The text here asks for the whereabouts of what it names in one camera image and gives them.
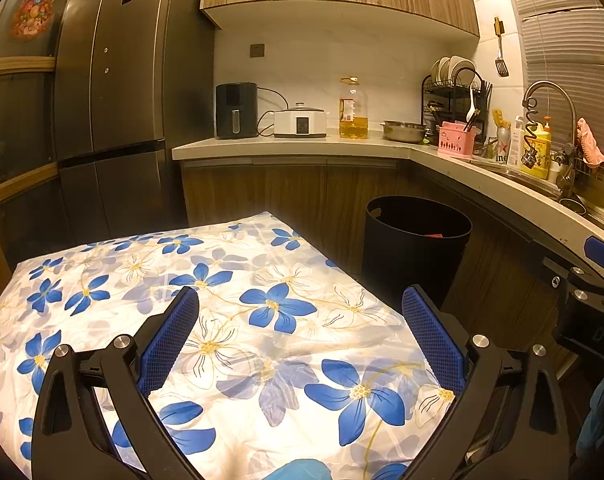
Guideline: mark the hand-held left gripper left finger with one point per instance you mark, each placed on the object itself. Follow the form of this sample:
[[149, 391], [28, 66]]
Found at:
[[169, 340]]

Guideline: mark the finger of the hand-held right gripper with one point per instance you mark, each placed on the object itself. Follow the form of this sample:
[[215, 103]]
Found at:
[[557, 272], [602, 252]]

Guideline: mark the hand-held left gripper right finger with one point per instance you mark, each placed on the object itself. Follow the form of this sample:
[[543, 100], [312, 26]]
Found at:
[[432, 340]]

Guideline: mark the black trash bin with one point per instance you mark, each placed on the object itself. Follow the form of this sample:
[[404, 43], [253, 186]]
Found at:
[[407, 260]]

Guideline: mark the person's right hand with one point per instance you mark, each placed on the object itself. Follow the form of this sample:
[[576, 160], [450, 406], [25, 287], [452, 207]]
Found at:
[[599, 420]]

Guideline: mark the person's left hand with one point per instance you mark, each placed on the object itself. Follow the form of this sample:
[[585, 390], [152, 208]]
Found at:
[[302, 471]]

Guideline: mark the blue floral cloth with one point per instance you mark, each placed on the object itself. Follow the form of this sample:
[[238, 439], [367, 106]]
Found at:
[[262, 345]]

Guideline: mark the steel sink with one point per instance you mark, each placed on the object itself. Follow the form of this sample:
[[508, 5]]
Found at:
[[522, 172]]

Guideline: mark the pink dish cloth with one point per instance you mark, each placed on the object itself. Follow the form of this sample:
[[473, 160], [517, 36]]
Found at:
[[592, 142]]

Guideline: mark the yellow detergent bottle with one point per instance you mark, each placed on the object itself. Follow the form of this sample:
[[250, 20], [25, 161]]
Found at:
[[538, 152]]

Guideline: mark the beer can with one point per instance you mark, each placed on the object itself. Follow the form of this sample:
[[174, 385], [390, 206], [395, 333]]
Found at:
[[503, 147]]

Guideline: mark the white plastic bottle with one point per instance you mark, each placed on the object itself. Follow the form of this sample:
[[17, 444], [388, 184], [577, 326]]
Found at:
[[517, 140]]

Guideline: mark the yellow kitchen utensil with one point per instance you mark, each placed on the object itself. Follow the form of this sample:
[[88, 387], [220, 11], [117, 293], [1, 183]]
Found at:
[[501, 119]]

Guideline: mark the pink utensil holder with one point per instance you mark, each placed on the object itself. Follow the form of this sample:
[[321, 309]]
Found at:
[[456, 142]]

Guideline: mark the steel kitchen faucet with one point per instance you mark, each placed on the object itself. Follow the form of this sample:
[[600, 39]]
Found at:
[[549, 84]]

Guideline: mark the white ladle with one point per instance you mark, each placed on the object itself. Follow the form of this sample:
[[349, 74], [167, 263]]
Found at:
[[471, 100]]

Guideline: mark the kitchen counter with wooden cabinets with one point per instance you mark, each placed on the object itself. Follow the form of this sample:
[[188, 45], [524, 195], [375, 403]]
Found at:
[[282, 180]]

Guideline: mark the black dish rack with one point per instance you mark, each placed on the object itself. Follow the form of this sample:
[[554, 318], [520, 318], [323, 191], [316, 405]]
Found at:
[[442, 97]]

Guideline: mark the steel basin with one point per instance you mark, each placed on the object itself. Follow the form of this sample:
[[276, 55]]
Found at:
[[402, 131]]

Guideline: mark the hanging metal spatula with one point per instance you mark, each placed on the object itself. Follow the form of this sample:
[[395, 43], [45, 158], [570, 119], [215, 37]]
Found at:
[[500, 62]]

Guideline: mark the white plate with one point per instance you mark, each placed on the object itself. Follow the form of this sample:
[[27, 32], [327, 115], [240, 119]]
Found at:
[[462, 66], [438, 70]]

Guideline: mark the window blinds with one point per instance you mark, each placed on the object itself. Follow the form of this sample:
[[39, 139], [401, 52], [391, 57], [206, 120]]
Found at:
[[567, 25]]

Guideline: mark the cooking oil bottle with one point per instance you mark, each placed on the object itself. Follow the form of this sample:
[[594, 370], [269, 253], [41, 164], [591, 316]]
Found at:
[[354, 115]]

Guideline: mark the black air fryer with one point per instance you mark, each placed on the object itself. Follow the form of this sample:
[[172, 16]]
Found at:
[[235, 107]]

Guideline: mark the white electric cooker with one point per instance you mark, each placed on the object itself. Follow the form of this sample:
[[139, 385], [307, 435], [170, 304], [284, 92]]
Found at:
[[299, 122]]

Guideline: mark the dark steel refrigerator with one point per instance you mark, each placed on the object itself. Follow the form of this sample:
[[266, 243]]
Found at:
[[131, 85]]

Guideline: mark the wooden framed glass door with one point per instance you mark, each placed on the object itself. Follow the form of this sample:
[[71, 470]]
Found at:
[[16, 110]]

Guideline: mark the red floral door sticker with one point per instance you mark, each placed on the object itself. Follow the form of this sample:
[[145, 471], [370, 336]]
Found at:
[[29, 16]]

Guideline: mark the dark wall socket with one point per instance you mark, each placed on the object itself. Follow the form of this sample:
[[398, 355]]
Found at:
[[257, 50]]

